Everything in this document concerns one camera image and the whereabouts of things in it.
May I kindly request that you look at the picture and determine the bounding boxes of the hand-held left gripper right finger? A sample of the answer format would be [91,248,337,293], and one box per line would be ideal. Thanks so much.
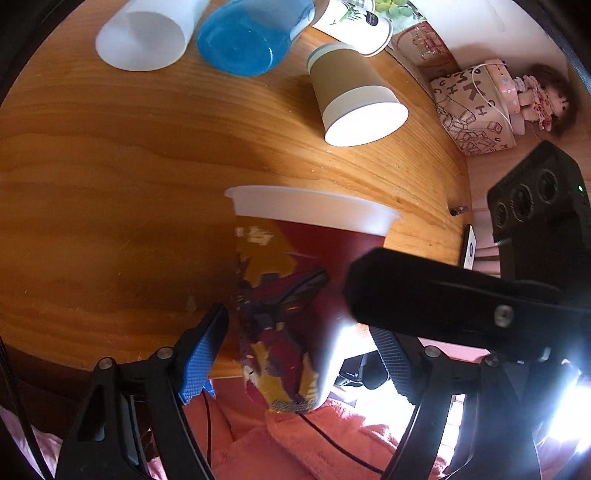
[369,325,543,480]

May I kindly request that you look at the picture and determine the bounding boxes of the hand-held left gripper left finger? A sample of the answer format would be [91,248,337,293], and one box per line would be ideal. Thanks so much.
[55,302,230,480]

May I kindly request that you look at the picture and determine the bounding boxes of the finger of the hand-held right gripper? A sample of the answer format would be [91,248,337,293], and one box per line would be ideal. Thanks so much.
[342,248,566,365]

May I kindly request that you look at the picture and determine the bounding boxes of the red printed paper cup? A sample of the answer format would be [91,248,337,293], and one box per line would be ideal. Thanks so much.
[224,185,402,414]

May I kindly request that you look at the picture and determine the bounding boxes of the brown paper cup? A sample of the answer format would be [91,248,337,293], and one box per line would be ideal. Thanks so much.
[307,42,410,147]

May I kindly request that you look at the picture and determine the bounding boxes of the white plant print paper cup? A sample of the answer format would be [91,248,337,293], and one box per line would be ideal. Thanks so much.
[311,0,393,57]

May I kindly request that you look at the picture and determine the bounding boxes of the blue plastic cup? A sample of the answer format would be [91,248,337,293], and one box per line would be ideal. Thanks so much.
[197,0,317,77]

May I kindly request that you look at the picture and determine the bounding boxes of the white translucent plastic cup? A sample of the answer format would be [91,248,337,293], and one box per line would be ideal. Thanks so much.
[95,0,211,72]

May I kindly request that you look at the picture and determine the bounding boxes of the white phone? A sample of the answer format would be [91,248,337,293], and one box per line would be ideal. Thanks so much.
[462,224,479,271]

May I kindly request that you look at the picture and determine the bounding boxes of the pink towel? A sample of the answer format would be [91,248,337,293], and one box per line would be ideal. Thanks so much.
[145,376,465,480]

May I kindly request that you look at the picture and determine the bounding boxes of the brown haired doll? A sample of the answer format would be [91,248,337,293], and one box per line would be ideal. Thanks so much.
[485,58,579,140]

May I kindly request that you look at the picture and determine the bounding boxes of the clear pink printed box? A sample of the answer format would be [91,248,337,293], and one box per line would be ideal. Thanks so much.
[394,22,457,68]

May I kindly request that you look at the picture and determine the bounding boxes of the green grapes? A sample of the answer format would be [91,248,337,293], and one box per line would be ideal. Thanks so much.
[373,0,417,23]

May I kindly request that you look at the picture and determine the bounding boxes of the thin black cable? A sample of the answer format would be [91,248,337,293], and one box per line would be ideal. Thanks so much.
[298,412,385,475]

